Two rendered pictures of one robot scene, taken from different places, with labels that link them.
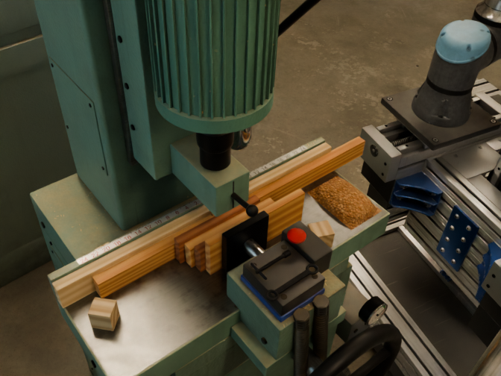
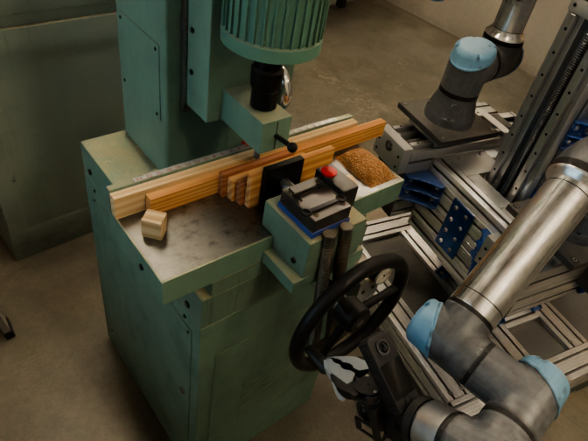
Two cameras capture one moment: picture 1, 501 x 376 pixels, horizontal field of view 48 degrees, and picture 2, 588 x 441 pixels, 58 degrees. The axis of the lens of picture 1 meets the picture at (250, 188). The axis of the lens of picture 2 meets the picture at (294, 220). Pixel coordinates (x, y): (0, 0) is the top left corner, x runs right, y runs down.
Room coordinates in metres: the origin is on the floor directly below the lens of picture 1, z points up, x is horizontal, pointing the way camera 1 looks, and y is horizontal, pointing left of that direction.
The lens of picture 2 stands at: (-0.20, 0.05, 1.59)
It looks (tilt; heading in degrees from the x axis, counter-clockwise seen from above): 42 degrees down; 354
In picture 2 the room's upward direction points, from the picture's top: 12 degrees clockwise
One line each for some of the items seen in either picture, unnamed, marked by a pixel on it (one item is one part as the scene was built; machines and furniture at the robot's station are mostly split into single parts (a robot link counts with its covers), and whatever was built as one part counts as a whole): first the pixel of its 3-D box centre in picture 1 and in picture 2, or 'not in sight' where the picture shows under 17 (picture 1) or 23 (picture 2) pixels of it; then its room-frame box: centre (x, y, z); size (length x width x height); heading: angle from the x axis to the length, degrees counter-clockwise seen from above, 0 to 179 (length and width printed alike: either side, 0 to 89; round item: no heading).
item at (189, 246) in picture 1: (231, 231); (269, 175); (0.67, 0.03, 0.92); 0.19 x 0.02 x 0.05; 130
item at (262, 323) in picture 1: (284, 295); (312, 227); (0.54, -0.06, 0.92); 0.15 x 0.13 x 0.09; 130
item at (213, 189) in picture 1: (209, 174); (255, 120); (0.70, 0.07, 1.03); 0.14 x 0.07 x 0.09; 40
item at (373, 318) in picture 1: (370, 312); (378, 273); (0.69, -0.27, 0.65); 0.06 x 0.04 x 0.08; 130
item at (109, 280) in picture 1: (246, 207); (282, 160); (0.73, 0.01, 0.92); 0.62 x 0.02 x 0.04; 130
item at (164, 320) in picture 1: (251, 277); (283, 217); (0.61, -0.01, 0.87); 0.61 x 0.30 x 0.06; 130
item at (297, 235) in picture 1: (296, 235); (329, 171); (0.58, -0.08, 1.02); 0.03 x 0.03 x 0.01
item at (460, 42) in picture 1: (460, 53); (470, 65); (1.22, -0.50, 0.98); 0.13 x 0.12 x 0.14; 132
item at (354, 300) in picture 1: (344, 307); (353, 273); (0.75, -0.23, 0.58); 0.12 x 0.08 x 0.08; 40
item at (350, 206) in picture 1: (344, 196); (367, 162); (0.78, -0.19, 0.91); 0.12 x 0.09 x 0.03; 40
